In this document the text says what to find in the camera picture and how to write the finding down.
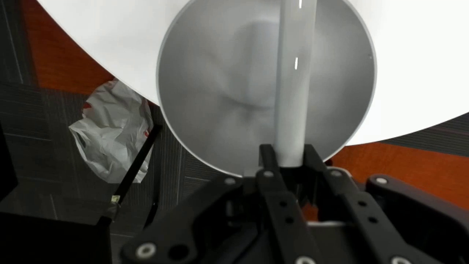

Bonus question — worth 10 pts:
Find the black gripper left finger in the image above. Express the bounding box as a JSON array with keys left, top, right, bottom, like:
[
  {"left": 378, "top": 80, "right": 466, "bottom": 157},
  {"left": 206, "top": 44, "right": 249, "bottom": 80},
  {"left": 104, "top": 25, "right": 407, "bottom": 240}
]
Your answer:
[{"left": 255, "top": 142, "right": 319, "bottom": 264}]

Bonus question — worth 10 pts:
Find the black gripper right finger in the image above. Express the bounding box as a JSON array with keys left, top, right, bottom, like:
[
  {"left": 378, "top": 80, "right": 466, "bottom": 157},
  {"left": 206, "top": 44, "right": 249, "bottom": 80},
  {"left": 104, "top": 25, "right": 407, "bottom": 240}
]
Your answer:
[{"left": 302, "top": 142, "right": 431, "bottom": 264}]

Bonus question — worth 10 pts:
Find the white marker with black cap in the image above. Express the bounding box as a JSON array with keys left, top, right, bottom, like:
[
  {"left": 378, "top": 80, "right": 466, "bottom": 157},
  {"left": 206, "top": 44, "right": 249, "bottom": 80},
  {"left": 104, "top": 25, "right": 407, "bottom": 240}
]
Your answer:
[{"left": 274, "top": 0, "right": 319, "bottom": 170}]

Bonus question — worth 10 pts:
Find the white bowl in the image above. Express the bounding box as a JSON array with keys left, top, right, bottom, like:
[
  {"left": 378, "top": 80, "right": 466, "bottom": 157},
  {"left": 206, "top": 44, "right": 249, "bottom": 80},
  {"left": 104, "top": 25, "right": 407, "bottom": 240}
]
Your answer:
[{"left": 155, "top": 0, "right": 378, "bottom": 179}]

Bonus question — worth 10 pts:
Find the thin black rod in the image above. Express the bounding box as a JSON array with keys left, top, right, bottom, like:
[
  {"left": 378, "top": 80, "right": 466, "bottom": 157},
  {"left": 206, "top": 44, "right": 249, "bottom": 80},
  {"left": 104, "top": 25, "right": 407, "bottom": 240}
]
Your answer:
[{"left": 104, "top": 104, "right": 165, "bottom": 223}]

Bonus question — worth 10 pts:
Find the crumpled white plastic bag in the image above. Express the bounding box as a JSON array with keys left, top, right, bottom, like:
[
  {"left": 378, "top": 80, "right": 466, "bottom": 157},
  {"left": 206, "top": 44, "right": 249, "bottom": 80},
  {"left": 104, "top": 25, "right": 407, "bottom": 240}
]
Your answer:
[{"left": 67, "top": 79, "right": 157, "bottom": 186}]

